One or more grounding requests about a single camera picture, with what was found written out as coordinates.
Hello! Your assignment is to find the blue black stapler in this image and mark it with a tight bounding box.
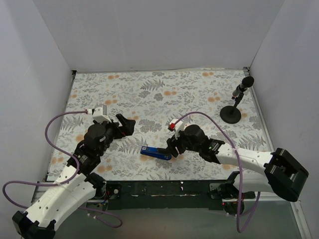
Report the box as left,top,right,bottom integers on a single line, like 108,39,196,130
140,146,172,160

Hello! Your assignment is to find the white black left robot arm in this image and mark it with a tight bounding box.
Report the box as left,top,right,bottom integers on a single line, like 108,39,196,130
12,114,136,239

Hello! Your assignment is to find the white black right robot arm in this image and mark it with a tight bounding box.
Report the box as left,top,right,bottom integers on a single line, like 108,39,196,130
167,123,309,202

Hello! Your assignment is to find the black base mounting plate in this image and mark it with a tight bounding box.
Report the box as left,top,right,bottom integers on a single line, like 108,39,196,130
94,180,239,210

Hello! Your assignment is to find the black microphone on stand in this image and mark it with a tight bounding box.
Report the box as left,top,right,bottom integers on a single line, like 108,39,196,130
220,76,255,124

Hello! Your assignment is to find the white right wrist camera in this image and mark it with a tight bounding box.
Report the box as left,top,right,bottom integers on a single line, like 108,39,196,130
168,119,185,139

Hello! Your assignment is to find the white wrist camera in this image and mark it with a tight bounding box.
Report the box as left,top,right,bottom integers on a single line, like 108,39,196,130
168,119,185,139
86,105,111,123

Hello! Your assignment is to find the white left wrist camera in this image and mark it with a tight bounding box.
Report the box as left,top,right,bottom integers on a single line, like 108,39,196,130
86,105,111,123

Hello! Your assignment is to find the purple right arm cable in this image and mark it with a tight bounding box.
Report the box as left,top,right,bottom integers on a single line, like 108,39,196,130
173,111,261,234

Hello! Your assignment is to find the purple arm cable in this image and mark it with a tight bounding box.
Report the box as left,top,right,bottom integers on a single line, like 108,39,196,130
173,111,261,234
2,109,123,229

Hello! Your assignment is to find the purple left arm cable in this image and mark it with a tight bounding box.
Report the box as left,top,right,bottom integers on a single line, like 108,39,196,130
2,109,123,229

